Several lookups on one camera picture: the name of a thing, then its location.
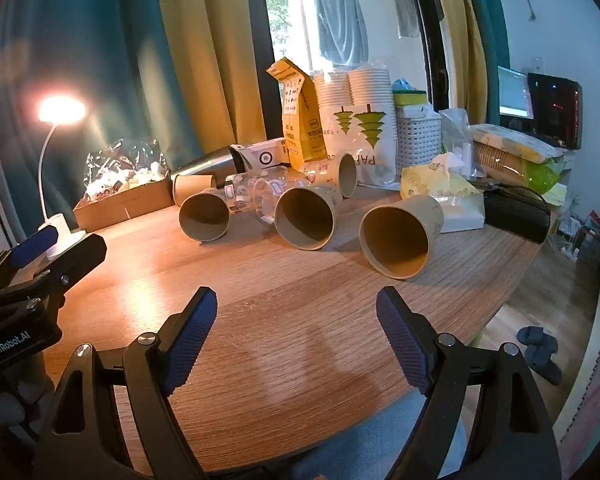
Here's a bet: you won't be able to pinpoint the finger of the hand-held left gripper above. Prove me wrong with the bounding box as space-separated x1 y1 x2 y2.
0 233 108 319
0 226 60 291

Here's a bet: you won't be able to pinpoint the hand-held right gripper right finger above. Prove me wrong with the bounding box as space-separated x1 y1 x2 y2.
376 286 563 480

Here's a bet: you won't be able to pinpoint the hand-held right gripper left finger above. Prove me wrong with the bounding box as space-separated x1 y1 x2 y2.
32 286 218 480

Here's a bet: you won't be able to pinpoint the large brown paper cup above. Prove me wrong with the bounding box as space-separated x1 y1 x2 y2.
358 194 446 280

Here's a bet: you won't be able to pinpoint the clear printed plastic cup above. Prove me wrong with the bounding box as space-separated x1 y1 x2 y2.
224 172 261 217
252 170 301 226

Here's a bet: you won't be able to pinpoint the printed paper cup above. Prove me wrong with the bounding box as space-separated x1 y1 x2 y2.
305 152 359 199

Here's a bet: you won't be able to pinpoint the bagged brown paper cup stack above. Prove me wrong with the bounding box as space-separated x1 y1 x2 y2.
472 140 564 195

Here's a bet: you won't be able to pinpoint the bagged white paper cup stacks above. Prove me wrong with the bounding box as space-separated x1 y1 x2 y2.
312 62 399 187

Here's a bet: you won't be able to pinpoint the person's left hand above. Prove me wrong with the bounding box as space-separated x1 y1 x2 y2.
0 379 47 431

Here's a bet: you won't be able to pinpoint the cardboard box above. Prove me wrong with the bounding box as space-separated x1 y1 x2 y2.
73 177 176 234

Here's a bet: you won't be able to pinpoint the clear bag of wrapped candies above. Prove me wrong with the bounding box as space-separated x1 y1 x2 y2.
82 139 171 202

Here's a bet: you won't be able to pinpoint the person's blue jeans leg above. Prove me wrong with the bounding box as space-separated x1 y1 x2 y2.
290 389 467 480

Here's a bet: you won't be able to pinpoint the grey slipper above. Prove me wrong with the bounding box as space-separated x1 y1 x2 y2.
517 325 559 362
529 355 564 387

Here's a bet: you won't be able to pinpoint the white desk lamp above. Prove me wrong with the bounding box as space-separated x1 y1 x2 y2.
36 94 87 261

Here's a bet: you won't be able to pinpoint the white pouch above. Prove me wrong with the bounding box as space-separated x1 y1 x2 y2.
436 192 487 234

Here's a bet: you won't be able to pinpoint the steel thermos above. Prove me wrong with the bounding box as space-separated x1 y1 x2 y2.
170 146 244 179

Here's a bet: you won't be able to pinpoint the yellow tissue pack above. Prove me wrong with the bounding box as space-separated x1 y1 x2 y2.
400 152 482 202

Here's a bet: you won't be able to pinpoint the teal curtain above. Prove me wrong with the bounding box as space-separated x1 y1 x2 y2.
0 0 203 241
472 0 512 127

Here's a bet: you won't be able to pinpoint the small white carton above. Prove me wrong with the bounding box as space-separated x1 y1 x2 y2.
230 137 291 172

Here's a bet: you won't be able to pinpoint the white plastic basket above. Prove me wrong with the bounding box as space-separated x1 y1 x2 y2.
395 105 442 169

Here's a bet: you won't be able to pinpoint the clear plastic bag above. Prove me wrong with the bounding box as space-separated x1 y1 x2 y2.
439 107 474 177

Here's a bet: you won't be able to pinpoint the yellow and white package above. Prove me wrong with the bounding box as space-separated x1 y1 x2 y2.
470 123 564 164

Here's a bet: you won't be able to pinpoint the yellow paper bag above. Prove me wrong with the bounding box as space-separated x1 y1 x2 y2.
266 57 329 174

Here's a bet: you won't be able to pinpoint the green and yellow sponge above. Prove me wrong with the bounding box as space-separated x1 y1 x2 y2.
392 87 430 107

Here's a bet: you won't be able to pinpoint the yellow curtain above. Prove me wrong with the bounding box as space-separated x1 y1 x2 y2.
154 0 277 157
425 0 487 127

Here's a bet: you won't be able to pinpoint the computer monitor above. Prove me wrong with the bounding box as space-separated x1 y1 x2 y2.
497 65 535 121

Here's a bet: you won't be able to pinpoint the black computer case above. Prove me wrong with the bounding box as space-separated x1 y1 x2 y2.
527 72 583 151

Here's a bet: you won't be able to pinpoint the hanging grey cloth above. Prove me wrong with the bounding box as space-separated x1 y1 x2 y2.
395 0 440 39

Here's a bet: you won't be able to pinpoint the hanging blue cloth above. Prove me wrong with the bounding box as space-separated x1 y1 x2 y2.
313 0 370 66

